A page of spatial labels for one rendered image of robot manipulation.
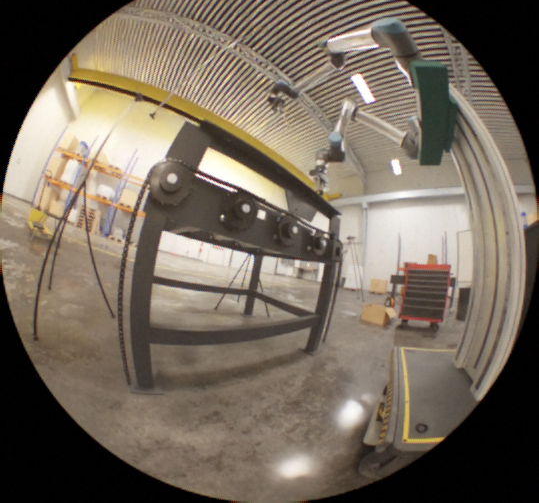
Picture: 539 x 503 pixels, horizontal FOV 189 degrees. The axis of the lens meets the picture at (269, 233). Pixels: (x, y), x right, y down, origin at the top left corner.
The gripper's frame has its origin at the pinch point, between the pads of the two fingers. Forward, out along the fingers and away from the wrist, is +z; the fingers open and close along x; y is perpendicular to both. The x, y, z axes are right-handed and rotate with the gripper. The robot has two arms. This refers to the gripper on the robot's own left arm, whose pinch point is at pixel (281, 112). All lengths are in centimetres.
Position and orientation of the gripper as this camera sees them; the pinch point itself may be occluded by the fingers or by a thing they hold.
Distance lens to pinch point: 144.0
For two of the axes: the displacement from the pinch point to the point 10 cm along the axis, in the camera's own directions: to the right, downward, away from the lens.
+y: 7.5, -1.3, 6.5
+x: -6.0, 2.8, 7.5
